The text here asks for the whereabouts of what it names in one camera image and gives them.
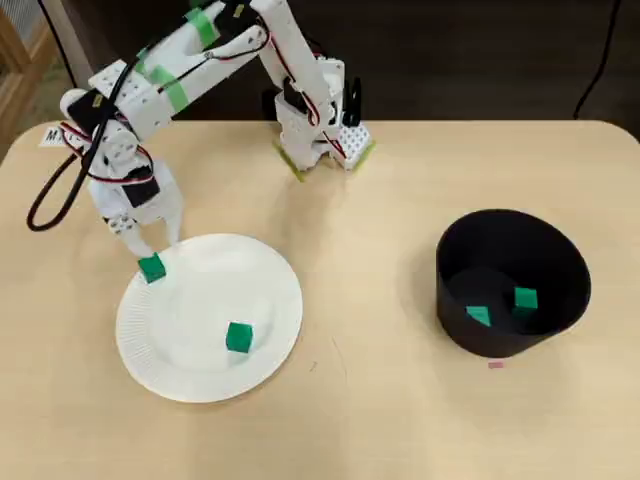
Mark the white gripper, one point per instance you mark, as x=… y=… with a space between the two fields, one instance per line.
x=150 y=212

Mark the green cube block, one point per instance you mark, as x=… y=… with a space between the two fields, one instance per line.
x=238 y=337
x=152 y=270
x=525 y=298
x=479 y=315

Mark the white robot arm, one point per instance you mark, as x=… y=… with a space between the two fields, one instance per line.
x=290 y=60

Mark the white paper plate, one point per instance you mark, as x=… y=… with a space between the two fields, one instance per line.
x=200 y=310

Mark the black pot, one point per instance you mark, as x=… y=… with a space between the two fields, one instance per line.
x=550 y=260

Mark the white paper label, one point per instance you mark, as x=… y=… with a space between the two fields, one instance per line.
x=52 y=136

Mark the green tape strip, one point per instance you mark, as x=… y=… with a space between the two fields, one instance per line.
x=175 y=92
x=147 y=62
x=202 y=22

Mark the grey metal leg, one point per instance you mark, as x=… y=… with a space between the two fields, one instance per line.
x=62 y=40

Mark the wooden furniture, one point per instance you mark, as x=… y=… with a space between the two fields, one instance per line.
x=15 y=60

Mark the small pink sticker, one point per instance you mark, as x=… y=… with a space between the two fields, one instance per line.
x=496 y=365

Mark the green base plate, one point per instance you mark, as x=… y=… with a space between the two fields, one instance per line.
x=292 y=167

